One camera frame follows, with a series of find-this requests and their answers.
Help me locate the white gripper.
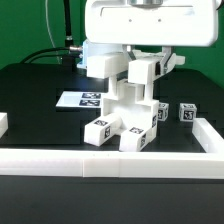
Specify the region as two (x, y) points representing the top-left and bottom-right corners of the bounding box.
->
(85, 0), (218, 76)

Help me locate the white chair back part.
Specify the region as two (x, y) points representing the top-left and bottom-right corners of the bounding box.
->
(87, 52), (185, 99)

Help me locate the white chair seat part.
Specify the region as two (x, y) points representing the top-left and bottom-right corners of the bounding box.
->
(101, 79), (159, 141)

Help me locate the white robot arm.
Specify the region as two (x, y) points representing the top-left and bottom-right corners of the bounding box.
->
(83, 0), (223, 75)

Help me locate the white tag sheet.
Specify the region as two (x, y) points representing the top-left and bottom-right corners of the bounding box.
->
(56, 91), (102, 108)

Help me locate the black cable bundle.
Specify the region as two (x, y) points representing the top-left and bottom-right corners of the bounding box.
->
(20, 0), (84, 65)

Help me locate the white thin cable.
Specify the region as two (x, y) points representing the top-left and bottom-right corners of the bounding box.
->
(45, 0), (63, 65)

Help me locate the white U-shaped obstacle frame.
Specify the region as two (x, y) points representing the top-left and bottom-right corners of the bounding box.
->
(0, 118), (224, 179)

